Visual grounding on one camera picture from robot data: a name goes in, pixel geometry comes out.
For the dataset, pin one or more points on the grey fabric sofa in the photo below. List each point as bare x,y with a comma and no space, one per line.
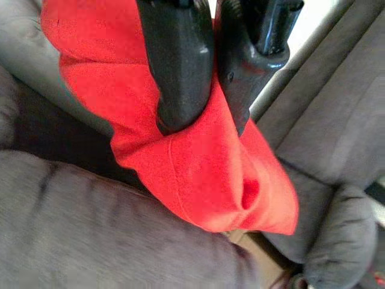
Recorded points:
75,225

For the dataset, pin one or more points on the red pillow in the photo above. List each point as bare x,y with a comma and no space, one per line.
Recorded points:
204,180

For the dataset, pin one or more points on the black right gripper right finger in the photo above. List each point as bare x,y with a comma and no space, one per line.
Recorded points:
246,69

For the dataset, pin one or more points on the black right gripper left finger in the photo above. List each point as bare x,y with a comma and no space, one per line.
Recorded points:
180,66

